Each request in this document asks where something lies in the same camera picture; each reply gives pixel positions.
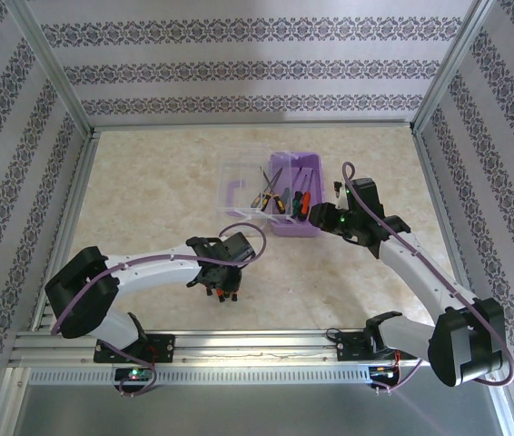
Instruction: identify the orange black handle screwdriver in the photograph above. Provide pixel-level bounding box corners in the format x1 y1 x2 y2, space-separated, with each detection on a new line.
300 167 313 215

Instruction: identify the long black orange screwdriver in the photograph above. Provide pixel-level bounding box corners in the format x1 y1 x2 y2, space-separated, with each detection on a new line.
292 168 315 223

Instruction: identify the green black handle screwdriver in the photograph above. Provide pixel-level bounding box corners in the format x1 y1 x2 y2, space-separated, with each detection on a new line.
291 167 306 214

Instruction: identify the grey metal sheet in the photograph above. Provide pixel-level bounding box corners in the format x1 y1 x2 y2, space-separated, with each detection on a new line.
2 362 512 436

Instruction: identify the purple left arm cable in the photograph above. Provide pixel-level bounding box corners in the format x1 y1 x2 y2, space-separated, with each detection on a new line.
50 222 270 399

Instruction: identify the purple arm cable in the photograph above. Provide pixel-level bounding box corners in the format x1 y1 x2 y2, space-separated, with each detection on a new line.
50 222 270 399
341 162 514 396

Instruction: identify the aluminium front frame rail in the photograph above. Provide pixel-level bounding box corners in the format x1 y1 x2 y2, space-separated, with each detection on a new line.
9 330 501 365

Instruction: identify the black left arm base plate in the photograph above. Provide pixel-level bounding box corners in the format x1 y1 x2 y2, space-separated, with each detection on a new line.
94 333 176 364

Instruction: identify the aluminium side frame rail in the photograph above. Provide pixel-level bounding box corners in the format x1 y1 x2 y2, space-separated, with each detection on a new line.
413 129 484 328
29 129 102 332

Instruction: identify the white slotted cable duct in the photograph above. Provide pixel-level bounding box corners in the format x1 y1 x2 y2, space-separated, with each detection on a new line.
27 366 372 386

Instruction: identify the aluminium rear frame rail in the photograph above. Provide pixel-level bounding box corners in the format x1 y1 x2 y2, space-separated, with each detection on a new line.
89 120 417 134

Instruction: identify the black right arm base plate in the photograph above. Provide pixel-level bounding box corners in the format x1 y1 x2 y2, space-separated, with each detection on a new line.
335 330 418 363

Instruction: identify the aluminium frame post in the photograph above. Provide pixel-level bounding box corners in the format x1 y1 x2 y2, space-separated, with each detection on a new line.
9 0 94 135
412 0 507 133

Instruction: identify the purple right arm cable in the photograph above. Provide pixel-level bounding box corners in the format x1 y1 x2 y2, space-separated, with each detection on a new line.
341 162 514 396

